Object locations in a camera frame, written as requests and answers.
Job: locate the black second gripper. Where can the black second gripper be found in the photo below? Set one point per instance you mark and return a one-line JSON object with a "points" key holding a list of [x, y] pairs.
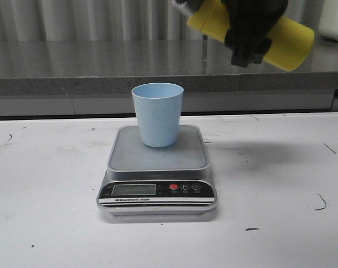
{"points": [[250, 22]]}

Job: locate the light blue plastic cup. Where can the light blue plastic cup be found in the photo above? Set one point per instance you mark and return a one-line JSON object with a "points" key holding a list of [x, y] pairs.
{"points": [[158, 107]]}

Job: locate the yellow squeeze bottle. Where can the yellow squeeze bottle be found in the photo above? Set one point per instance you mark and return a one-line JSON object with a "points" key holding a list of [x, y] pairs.
{"points": [[292, 41]]}

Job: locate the grey stone counter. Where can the grey stone counter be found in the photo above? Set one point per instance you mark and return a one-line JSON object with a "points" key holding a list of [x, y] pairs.
{"points": [[95, 78]]}

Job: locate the silver electronic kitchen scale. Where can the silver electronic kitchen scale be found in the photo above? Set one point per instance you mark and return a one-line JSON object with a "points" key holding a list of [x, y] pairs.
{"points": [[157, 181]]}

